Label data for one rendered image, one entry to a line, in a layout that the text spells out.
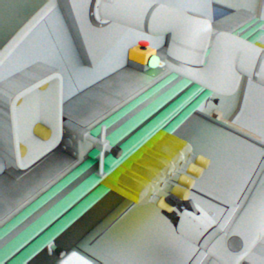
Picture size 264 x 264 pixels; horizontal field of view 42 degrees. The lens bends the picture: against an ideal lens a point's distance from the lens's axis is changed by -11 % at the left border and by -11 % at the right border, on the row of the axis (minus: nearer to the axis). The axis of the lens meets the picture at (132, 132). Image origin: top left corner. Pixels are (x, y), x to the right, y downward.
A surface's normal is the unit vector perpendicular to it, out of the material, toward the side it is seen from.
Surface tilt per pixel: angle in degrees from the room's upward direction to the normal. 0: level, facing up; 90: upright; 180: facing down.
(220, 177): 91
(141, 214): 89
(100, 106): 90
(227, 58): 80
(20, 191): 90
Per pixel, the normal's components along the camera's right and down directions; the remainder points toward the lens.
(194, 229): -0.75, 0.26
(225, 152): 0.09, -0.79
